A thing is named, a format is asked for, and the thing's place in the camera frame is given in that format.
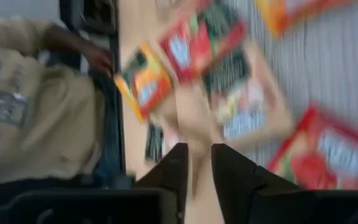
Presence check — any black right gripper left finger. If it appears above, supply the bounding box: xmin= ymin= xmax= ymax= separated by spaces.
xmin=134 ymin=142 xmax=188 ymax=224

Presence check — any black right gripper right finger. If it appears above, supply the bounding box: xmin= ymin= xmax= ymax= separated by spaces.
xmin=211 ymin=143 xmax=301 ymax=224

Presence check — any red strawberry tea packet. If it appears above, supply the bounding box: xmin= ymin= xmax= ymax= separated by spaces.
xmin=267 ymin=104 xmax=358 ymax=190
xmin=158 ymin=9 xmax=248 ymax=83

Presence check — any orange mango tea packet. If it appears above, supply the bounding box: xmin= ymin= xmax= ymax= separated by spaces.
xmin=255 ymin=0 xmax=354 ymax=35
xmin=113 ymin=42 xmax=173 ymax=124

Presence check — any person's hand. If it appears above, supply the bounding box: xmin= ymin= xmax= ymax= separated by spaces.
xmin=81 ymin=43 xmax=115 ymax=78

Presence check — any grey woven placemat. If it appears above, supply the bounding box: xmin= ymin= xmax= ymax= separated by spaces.
xmin=228 ymin=0 xmax=358 ymax=175

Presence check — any person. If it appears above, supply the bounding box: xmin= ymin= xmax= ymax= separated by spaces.
xmin=0 ymin=12 xmax=127 ymax=190

